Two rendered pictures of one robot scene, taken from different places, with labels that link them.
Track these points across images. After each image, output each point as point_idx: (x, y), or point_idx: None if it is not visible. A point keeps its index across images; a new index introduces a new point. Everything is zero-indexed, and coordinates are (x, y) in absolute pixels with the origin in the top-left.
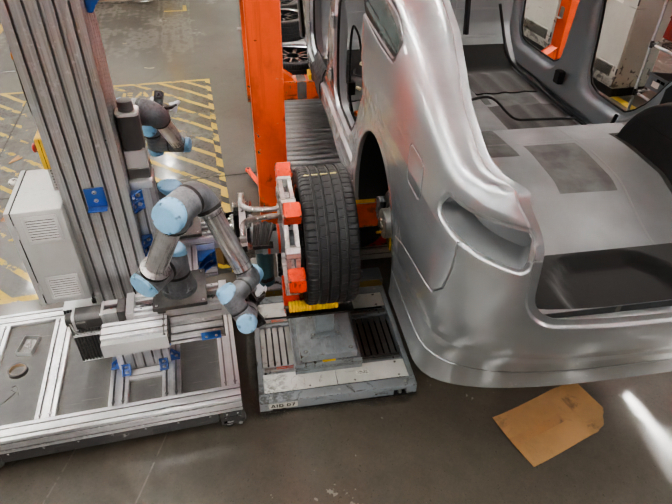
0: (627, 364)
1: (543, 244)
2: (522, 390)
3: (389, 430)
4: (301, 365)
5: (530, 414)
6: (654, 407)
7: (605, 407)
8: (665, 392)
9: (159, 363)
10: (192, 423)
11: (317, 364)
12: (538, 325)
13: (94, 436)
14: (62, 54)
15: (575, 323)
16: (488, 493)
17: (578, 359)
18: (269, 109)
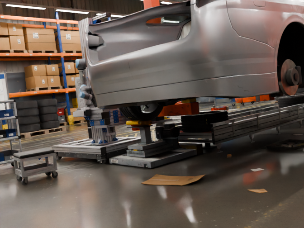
0: (121, 91)
1: (87, 36)
2: (183, 175)
3: (126, 171)
4: (127, 150)
5: (170, 178)
6: (222, 188)
7: (201, 183)
8: (240, 187)
9: (99, 141)
10: (90, 156)
11: (132, 151)
12: (89, 65)
13: (72, 152)
14: (85, 35)
15: (96, 64)
16: (118, 183)
17: (103, 83)
18: None
